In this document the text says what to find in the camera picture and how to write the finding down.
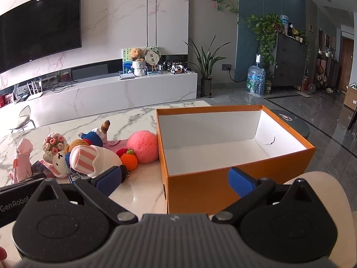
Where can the black white toy cars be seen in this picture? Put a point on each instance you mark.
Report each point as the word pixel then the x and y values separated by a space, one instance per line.
pixel 175 68

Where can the round decorative fan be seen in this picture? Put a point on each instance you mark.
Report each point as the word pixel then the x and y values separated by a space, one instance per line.
pixel 152 57

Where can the pink plush figure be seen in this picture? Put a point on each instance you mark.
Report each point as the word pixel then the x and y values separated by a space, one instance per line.
pixel 23 156

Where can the small dark red pot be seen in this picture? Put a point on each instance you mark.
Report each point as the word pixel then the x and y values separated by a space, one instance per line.
pixel 65 76

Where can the dumbbell weight plates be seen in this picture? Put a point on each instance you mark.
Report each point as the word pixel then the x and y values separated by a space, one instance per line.
pixel 314 87

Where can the white crochet pot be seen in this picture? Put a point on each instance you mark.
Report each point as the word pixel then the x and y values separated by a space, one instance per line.
pixel 139 68

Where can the white marble TV console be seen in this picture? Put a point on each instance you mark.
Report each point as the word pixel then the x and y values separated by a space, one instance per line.
pixel 111 92

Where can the person's left hand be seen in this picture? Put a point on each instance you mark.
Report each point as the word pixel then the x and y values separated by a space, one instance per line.
pixel 2 254

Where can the green tin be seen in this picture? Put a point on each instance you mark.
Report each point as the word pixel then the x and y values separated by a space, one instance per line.
pixel 268 87

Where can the pink fluffy pom-pom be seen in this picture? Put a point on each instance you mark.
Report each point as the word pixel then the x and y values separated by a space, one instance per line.
pixel 143 146

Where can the grey round stool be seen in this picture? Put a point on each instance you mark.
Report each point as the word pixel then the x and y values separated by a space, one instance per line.
pixel 295 122

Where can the beige cushion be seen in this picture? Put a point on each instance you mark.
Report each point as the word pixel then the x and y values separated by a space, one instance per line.
pixel 320 181

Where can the long-leaf potted floor plant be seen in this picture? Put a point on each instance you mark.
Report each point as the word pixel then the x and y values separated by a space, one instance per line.
pixel 206 88

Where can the cluttered hallway shelf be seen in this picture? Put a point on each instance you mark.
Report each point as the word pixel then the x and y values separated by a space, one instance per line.
pixel 326 69

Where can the pink card holder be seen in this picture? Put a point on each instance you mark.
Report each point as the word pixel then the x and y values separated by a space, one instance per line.
pixel 114 144

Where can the red gift boxes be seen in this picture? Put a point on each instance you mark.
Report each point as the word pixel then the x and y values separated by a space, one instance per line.
pixel 7 100

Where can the trailing pothos plant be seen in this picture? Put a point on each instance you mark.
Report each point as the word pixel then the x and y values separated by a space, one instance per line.
pixel 266 28

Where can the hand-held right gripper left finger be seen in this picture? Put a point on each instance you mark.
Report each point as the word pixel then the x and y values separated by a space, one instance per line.
pixel 110 178

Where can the wooden door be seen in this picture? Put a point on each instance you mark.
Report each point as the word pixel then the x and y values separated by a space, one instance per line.
pixel 347 61

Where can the brown teddy bear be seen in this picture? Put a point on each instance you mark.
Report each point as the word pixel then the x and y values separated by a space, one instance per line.
pixel 136 53

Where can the blue green painting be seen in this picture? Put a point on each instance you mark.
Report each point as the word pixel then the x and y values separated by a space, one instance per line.
pixel 127 61

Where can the black television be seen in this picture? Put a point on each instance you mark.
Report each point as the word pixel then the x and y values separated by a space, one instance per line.
pixel 39 30

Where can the small wall frame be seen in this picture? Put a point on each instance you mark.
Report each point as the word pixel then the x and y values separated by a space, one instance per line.
pixel 311 27

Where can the white chair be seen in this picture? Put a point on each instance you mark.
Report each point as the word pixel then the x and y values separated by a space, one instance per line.
pixel 23 117

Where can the orange cardboard box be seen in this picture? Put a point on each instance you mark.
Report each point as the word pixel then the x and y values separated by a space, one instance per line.
pixel 200 189

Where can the dark photo card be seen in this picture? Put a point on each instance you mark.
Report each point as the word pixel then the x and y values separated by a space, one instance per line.
pixel 39 167

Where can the grey laptop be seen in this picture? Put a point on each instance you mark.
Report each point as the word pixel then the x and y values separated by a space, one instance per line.
pixel 127 76

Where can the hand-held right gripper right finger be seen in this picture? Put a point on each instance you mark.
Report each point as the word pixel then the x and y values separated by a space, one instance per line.
pixel 239 181

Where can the pink striped white plush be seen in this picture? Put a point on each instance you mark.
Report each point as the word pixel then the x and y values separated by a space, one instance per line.
pixel 83 159

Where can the orange crochet tangerine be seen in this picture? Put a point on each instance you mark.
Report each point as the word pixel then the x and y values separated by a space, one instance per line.
pixel 129 160

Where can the brown cardboard carton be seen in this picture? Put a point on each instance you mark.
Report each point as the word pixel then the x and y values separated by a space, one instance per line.
pixel 350 97

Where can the white floor scale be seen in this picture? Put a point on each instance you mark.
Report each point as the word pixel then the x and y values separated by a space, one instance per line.
pixel 304 94

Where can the blue water jug with pump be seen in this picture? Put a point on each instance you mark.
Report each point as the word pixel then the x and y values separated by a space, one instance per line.
pixel 255 81

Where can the crochet bunny with flower bouquet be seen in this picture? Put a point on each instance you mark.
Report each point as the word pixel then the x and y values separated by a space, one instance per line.
pixel 62 164

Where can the dark wall socket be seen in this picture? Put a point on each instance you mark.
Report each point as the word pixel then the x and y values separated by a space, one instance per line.
pixel 226 67

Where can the dark grey cabinet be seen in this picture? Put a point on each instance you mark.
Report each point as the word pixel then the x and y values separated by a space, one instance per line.
pixel 290 61

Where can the sailor duck plush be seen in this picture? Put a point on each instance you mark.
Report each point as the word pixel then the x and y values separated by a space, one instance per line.
pixel 94 136

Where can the white router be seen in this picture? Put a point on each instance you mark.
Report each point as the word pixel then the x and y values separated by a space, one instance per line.
pixel 35 95

